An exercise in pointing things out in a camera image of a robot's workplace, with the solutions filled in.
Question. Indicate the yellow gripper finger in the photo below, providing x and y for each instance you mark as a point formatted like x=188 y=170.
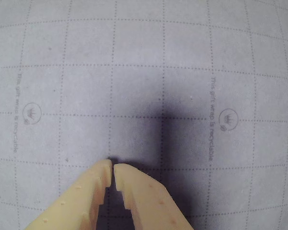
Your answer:
x=146 y=196
x=79 y=196

